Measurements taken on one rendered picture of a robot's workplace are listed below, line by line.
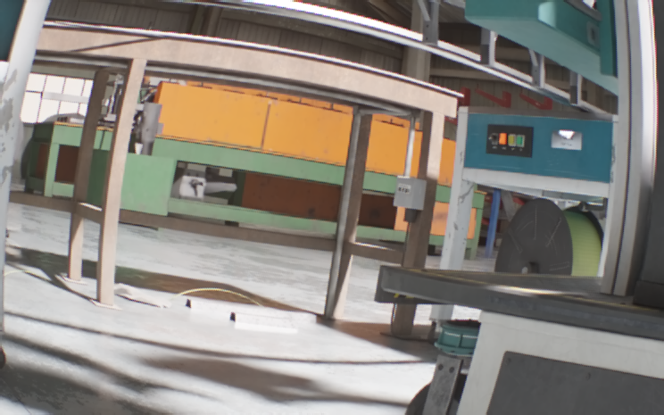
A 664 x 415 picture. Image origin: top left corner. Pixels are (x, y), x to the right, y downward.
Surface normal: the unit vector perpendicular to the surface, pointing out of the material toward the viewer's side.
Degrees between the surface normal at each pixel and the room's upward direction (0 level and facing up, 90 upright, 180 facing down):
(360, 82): 90
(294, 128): 90
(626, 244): 90
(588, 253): 66
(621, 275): 90
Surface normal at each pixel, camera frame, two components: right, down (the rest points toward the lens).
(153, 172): 0.63, 0.13
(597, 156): -0.89, -0.13
